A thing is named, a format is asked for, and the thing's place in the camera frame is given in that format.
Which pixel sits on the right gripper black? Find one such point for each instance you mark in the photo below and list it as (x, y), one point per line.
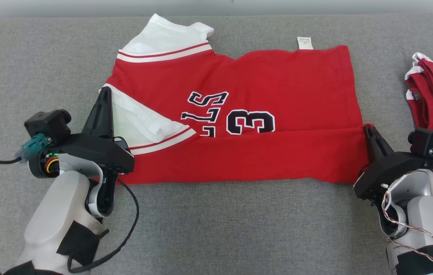
(388, 170)

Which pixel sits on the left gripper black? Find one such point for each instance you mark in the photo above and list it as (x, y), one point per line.
(94, 151)

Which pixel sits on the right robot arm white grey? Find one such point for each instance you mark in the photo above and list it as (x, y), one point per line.
(426, 217)

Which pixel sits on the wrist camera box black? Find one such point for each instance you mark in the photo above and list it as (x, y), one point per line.
(48, 124)
(428, 139)

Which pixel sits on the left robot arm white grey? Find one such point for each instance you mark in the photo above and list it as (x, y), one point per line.
(56, 214)

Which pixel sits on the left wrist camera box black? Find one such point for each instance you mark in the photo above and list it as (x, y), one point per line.
(48, 124)

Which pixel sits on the red jersey with white sleeves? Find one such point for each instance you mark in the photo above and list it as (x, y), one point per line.
(277, 80)

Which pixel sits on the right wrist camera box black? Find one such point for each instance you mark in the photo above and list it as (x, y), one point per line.
(428, 139)

